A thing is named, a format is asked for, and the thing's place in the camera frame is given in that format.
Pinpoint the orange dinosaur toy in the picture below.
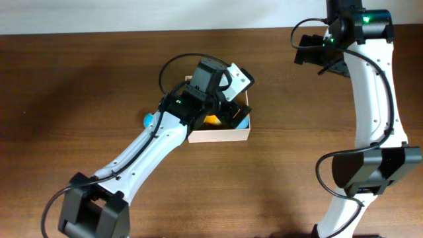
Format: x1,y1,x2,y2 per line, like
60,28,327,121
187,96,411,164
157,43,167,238
204,115,222,126

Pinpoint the blue ball toy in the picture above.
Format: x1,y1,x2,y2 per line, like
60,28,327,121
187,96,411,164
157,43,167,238
143,113,154,128

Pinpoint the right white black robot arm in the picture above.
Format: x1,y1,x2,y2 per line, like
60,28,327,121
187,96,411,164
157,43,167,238
294,0,422,237

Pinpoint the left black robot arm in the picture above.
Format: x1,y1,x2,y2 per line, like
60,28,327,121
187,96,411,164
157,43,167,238
58,58,254,238

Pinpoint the orange and blue duck toy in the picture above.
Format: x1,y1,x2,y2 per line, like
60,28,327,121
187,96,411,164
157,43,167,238
236,116,250,129

